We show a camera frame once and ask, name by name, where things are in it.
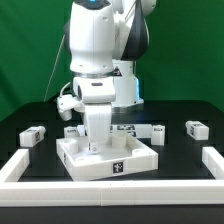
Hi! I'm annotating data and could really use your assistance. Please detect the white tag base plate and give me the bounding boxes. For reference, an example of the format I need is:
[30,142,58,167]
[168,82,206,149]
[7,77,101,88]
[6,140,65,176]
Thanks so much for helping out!
[76,124,152,138]

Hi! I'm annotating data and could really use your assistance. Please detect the white square table top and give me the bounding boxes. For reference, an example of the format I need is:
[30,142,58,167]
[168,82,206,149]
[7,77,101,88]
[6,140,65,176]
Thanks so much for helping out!
[56,133,158,181]

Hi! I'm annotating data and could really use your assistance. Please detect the black base cables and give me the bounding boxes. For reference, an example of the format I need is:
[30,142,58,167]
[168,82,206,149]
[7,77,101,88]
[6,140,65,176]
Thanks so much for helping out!
[47,89,73,103]

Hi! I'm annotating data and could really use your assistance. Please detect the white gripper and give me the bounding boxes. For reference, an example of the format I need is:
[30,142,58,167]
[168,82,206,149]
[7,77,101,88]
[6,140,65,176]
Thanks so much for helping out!
[73,77,116,154]

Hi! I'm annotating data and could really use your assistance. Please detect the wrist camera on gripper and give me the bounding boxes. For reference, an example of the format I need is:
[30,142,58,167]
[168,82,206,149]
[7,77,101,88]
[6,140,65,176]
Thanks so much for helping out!
[57,94,85,121]

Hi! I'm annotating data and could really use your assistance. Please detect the white U-shaped fence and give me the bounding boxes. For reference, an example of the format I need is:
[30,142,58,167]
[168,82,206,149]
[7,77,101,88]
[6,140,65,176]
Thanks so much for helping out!
[0,147,224,207]

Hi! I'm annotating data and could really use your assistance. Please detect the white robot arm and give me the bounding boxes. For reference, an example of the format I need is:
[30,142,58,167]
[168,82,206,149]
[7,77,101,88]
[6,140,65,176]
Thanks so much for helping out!
[68,0,157,152]

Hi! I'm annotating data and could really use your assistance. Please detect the white camera cable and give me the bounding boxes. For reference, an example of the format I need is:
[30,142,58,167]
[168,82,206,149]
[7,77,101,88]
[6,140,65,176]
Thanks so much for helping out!
[43,33,67,103]

